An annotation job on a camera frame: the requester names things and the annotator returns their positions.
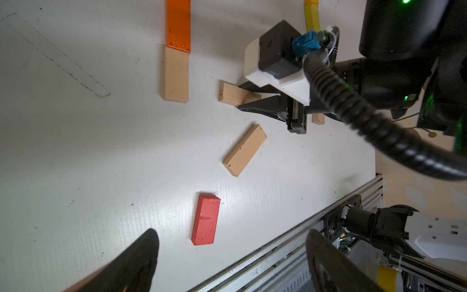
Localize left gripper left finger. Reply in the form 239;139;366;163
67;228;159;292

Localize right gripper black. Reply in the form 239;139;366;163
238;81;307;135

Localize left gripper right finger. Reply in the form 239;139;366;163
305;229;383;292

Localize wooden block pair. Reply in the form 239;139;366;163
223;124;267;177
218;82;261;107

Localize red block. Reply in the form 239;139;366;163
191;193;221;246

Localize yellow block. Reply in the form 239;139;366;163
305;5;321;32

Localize orange-yellow block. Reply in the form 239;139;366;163
305;0;319;6

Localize orange block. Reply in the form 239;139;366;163
167;0;191;54

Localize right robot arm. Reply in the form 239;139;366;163
240;1;467;181

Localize yellow tape roll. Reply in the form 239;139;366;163
377;266;404;292

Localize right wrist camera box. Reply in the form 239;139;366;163
243;19;340;107

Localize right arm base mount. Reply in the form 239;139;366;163
322;195;361;242

